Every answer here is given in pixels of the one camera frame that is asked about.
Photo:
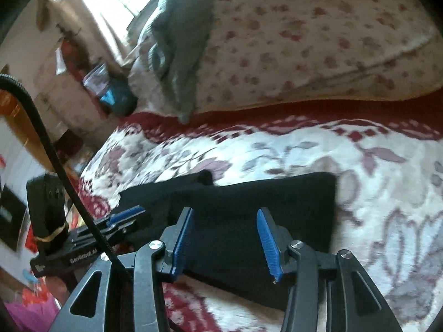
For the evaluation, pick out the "pink cloth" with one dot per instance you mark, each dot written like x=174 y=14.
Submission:
x=27 y=318

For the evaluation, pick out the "grey-green knit towel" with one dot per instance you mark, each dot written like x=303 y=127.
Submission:
x=183 y=41

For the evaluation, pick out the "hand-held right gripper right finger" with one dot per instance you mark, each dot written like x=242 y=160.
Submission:
x=268 y=245

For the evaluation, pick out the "white floral fluffy blanket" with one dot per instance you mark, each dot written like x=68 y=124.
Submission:
x=380 y=197

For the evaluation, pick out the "clear plastic container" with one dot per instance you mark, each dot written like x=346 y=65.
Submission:
x=97 y=79

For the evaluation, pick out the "floral beige pillow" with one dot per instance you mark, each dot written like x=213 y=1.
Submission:
x=294 y=41

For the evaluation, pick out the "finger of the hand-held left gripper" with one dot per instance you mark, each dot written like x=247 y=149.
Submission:
x=126 y=212
x=121 y=230

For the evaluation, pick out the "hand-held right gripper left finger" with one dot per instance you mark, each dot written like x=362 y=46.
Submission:
x=181 y=238

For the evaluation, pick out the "black pants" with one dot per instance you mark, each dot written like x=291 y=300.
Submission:
x=235 y=207

